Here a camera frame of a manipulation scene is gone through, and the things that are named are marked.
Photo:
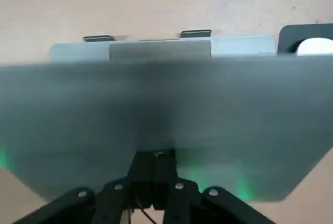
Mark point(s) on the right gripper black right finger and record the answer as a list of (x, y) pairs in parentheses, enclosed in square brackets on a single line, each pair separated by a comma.
[(165, 169)]

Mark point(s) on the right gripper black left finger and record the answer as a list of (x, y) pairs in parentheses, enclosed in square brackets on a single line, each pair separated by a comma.
[(140, 172)]

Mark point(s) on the black mouse pad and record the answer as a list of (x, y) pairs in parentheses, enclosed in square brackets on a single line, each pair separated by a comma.
[(286, 39)]

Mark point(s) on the white computer mouse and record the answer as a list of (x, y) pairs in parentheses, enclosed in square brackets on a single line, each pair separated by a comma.
[(317, 47)]

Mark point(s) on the grey Apple laptop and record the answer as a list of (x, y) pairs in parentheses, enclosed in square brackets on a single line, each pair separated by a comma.
[(156, 104)]

